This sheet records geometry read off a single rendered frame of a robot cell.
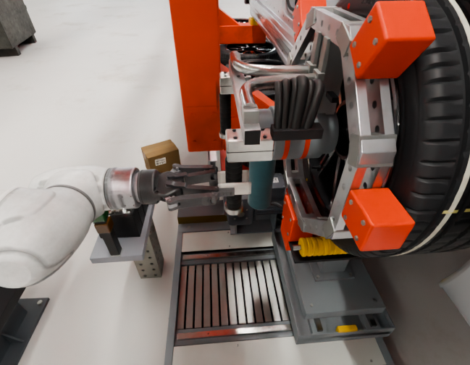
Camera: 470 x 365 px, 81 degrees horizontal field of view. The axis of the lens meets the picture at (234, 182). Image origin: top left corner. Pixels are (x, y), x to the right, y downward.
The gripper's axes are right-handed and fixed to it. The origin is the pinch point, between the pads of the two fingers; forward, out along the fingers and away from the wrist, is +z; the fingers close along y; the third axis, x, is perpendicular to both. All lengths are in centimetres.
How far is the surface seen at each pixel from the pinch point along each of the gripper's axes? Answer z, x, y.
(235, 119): 5, -15, -60
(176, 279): -25, -75, -23
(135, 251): -32, -38, -12
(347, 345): 42, -75, 10
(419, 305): 84, -83, -6
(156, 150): -45, -65, -116
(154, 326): -33, -83, -7
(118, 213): -36.5, -26.7, -19.2
